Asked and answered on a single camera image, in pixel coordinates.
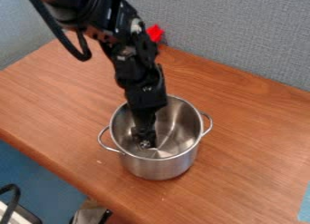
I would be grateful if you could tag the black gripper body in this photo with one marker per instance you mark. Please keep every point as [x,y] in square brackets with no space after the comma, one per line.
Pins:
[144,94]

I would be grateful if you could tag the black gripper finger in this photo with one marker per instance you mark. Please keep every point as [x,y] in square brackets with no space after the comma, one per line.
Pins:
[143,130]

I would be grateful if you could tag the stainless steel pot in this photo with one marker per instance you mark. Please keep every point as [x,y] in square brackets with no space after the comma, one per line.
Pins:
[180,126]

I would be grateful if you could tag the red plastic block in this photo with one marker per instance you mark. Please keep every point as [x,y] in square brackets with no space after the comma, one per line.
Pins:
[155,33]

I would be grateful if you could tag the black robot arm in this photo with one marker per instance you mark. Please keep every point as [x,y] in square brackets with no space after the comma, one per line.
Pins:
[111,22]

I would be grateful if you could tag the grey black object under table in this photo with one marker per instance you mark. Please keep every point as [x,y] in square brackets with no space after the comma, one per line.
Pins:
[91,213]

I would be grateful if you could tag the white black device corner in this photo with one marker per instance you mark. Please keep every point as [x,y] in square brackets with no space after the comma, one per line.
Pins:
[21,216]

